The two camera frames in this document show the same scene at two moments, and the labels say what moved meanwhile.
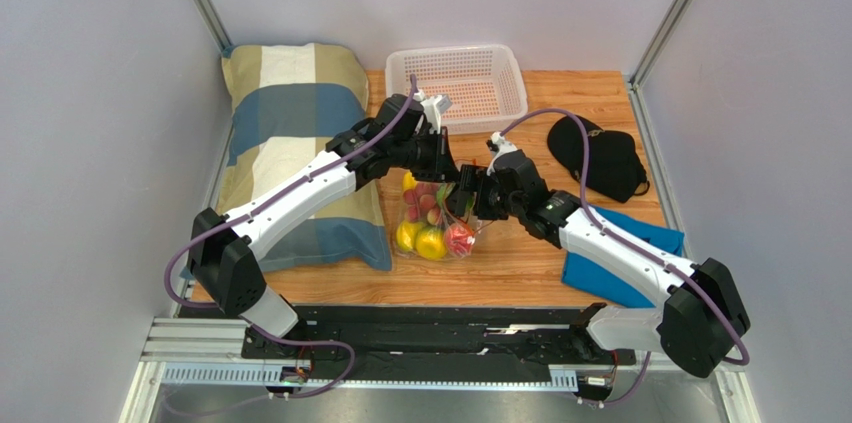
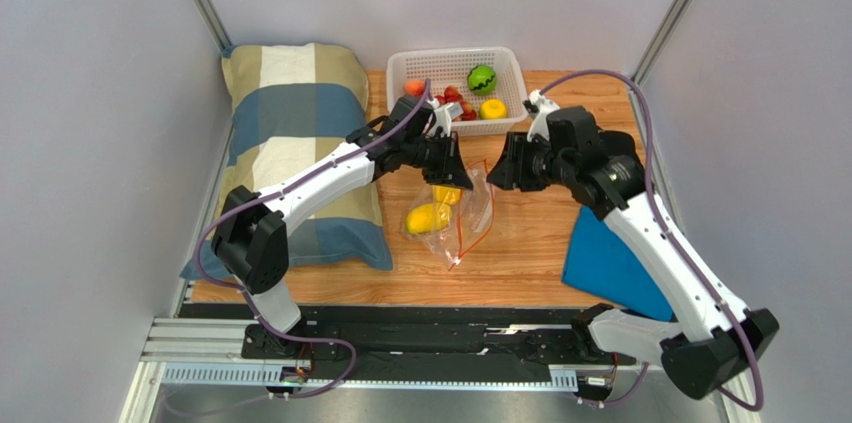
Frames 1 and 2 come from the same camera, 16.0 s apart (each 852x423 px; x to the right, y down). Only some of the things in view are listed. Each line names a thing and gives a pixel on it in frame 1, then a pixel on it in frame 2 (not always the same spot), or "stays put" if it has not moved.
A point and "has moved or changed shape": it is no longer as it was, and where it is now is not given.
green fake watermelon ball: [443, 192] -> [482, 80]
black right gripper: [476, 191] -> [525, 162]
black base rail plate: [435, 342] stays put
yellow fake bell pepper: [406, 234] -> [445, 194]
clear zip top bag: [427, 230] has moved or changed shape
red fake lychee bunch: [422, 197] -> [453, 94]
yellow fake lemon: [431, 242] -> [428, 218]
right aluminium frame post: [673, 15] stays put
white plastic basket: [485, 82] stays put
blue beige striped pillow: [287, 103] stays put
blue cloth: [595, 277] stays put
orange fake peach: [459, 239] has moved or changed shape
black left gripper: [444, 168] stays put
